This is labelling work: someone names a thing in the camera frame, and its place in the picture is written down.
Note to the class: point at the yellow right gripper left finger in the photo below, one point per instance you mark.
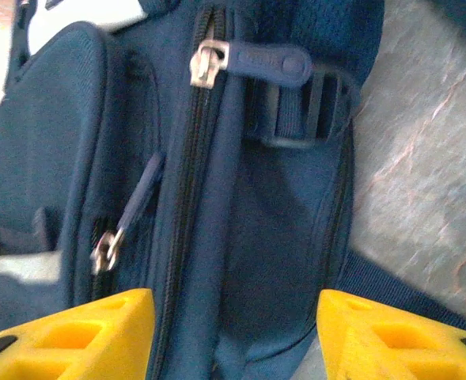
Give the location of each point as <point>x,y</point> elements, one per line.
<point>110,348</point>

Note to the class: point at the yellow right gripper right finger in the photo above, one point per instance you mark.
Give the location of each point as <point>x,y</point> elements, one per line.
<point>359,356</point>

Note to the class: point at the navy blue student backpack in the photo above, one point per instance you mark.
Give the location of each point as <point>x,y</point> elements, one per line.
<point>256,198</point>

